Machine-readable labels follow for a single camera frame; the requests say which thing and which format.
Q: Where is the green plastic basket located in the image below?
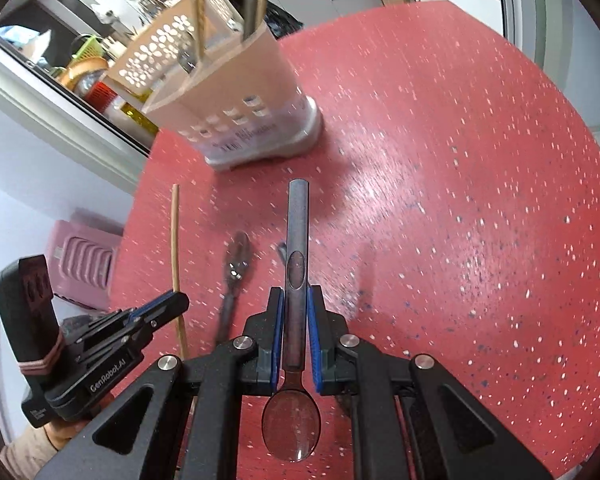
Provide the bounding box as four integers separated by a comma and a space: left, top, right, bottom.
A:
70, 34, 106, 66

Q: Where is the red plastic basket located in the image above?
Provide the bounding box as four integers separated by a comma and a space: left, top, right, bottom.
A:
87, 82, 118, 111

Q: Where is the beige plastic utensil holder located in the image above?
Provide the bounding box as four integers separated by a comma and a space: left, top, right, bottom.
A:
144, 20, 325, 171

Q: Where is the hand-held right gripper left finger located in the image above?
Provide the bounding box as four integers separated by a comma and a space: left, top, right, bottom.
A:
32, 287, 285, 480

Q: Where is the orange plastic basin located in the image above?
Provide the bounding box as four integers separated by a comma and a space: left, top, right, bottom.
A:
55, 57, 108, 88

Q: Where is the black bag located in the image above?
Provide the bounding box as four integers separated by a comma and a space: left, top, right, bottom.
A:
225, 0, 305, 41

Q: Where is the person's left hand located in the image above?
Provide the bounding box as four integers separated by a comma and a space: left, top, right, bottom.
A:
45, 394, 116, 451

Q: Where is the plain wooden chopstick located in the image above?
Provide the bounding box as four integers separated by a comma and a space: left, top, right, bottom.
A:
194, 0, 208, 73
171, 184, 188, 358

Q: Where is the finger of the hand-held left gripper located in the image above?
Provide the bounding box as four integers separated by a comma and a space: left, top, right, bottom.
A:
128, 290, 177, 319
120, 293, 191, 352

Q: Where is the pink plastic stool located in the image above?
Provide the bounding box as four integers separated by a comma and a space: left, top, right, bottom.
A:
45, 207, 126, 311

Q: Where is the cooking oil bottle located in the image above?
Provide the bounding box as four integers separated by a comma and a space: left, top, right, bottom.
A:
112, 100, 158, 133

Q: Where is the person's left forearm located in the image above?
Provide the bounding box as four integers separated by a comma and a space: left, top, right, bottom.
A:
0, 422, 61, 480

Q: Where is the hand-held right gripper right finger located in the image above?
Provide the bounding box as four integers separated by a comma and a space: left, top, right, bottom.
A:
307, 285, 555, 480

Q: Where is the beige flower-cutout plastic basket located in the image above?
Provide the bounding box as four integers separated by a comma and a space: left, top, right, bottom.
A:
102, 0, 245, 106

